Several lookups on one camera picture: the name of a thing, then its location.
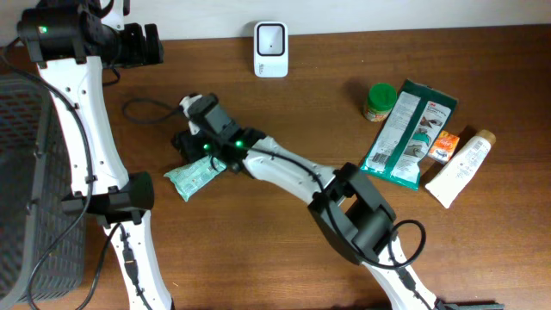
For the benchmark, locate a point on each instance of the white barcode scanner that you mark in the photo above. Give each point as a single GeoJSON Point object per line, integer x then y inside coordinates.
{"type": "Point", "coordinates": [271, 49]}

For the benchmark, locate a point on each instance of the green white gloves package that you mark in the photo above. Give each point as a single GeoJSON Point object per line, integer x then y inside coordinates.
{"type": "Point", "coordinates": [413, 126]}

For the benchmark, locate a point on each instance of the green lid jar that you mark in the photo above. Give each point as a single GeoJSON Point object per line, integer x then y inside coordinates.
{"type": "Point", "coordinates": [380, 102]}

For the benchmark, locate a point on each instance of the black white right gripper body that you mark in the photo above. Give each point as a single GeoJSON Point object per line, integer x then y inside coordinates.
{"type": "Point", "coordinates": [195, 138]}

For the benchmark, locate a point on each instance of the orange tissue packet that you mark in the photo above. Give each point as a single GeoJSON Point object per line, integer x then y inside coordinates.
{"type": "Point", "coordinates": [444, 147]}

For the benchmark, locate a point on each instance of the mint green snack packet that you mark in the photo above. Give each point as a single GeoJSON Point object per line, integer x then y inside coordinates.
{"type": "Point", "coordinates": [190, 178]}

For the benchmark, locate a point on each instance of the grey plastic basket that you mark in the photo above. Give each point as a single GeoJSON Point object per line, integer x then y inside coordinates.
{"type": "Point", "coordinates": [35, 178]}

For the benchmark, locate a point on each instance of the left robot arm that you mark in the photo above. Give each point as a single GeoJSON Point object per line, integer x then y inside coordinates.
{"type": "Point", "coordinates": [73, 43]}

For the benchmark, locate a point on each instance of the white lotion tube gold cap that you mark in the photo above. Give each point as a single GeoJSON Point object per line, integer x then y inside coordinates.
{"type": "Point", "coordinates": [460, 170]}

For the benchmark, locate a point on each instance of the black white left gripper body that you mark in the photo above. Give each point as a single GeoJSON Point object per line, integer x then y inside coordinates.
{"type": "Point", "coordinates": [132, 47]}

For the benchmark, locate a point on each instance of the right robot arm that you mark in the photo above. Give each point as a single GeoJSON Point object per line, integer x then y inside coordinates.
{"type": "Point", "coordinates": [354, 218]}

